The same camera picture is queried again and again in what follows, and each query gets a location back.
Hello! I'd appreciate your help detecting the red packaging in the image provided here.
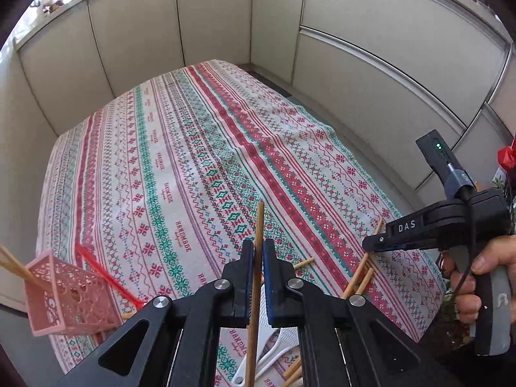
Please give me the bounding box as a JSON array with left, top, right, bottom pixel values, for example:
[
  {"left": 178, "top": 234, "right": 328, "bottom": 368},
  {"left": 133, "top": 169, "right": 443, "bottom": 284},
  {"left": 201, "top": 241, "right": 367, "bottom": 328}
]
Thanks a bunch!
[{"left": 497, "top": 135, "right": 516, "bottom": 178}]

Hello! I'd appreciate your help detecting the black cable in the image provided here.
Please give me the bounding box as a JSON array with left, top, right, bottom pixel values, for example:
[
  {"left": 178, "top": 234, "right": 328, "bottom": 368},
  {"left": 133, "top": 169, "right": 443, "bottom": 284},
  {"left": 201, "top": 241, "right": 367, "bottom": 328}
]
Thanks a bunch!
[{"left": 451, "top": 193, "right": 476, "bottom": 305}]

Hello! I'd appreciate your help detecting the white plastic rice spoon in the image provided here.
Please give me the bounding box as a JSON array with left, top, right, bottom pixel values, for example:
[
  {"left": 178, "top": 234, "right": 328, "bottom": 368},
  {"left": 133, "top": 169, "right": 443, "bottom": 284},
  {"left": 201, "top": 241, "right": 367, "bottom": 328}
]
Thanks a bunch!
[
  {"left": 255, "top": 326, "right": 300, "bottom": 373},
  {"left": 232, "top": 286, "right": 283, "bottom": 385}
]

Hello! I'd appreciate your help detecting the person's right hand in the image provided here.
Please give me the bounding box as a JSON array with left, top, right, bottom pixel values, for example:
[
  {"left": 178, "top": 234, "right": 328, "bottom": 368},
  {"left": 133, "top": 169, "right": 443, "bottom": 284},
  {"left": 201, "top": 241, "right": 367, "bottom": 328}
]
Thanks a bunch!
[{"left": 441, "top": 236, "right": 516, "bottom": 325}]

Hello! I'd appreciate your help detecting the pink plastic lattice basket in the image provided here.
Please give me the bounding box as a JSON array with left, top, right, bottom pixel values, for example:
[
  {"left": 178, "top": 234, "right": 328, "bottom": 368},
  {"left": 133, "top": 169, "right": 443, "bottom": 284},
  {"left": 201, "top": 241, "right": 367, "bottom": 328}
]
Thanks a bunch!
[{"left": 24, "top": 249, "right": 124, "bottom": 337}]

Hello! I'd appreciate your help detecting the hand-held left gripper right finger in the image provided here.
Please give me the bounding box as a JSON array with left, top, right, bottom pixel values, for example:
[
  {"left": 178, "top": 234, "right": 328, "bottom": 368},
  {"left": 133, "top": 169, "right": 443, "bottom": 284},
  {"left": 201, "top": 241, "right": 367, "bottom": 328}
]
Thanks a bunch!
[{"left": 263, "top": 239, "right": 464, "bottom": 387}]

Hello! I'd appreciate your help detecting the red green patterned tablecloth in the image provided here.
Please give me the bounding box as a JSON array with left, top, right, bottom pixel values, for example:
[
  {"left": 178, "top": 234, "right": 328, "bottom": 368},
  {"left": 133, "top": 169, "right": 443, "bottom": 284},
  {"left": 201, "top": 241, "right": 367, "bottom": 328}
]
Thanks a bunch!
[{"left": 35, "top": 60, "right": 446, "bottom": 387}]

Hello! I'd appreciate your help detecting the red plastic spoon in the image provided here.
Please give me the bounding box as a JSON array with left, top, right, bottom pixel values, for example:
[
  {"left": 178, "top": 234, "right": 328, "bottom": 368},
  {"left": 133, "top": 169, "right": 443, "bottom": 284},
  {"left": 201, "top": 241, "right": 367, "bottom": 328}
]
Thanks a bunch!
[{"left": 75, "top": 243, "right": 146, "bottom": 311}]

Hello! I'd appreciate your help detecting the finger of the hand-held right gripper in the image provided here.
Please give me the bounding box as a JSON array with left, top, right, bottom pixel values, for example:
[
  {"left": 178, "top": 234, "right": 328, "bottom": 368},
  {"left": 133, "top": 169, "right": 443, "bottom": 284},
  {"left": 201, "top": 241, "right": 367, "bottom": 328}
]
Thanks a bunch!
[{"left": 362, "top": 212, "right": 429, "bottom": 253}]

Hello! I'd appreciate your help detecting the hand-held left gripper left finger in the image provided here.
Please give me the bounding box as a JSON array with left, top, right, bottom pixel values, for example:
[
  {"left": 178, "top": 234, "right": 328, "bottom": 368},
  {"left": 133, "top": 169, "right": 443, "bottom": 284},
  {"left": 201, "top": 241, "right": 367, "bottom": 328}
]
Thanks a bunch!
[{"left": 56, "top": 239, "right": 254, "bottom": 387}]

